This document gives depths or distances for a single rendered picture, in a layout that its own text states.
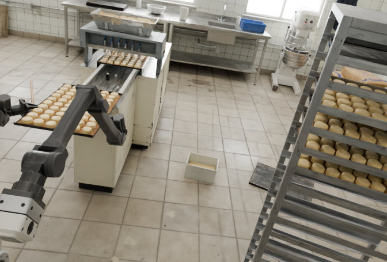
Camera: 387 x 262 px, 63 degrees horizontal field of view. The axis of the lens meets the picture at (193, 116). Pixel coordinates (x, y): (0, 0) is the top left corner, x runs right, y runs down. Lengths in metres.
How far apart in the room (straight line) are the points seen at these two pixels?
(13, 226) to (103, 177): 1.81
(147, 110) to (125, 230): 1.15
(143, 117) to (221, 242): 1.37
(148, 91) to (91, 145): 0.79
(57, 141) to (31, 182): 0.17
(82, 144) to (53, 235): 0.67
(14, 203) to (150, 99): 2.21
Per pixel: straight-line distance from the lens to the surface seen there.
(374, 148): 1.28
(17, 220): 0.96
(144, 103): 3.06
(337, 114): 1.21
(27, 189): 1.01
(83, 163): 2.70
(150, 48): 2.95
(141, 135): 3.24
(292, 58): 5.53
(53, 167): 1.04
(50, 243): 2.54
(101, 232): 2.56
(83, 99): 1.24
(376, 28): 1.11
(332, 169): 1.39
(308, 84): 1.61
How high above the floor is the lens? 1.92
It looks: 27 degrees down
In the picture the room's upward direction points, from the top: 10 degrees clockwise
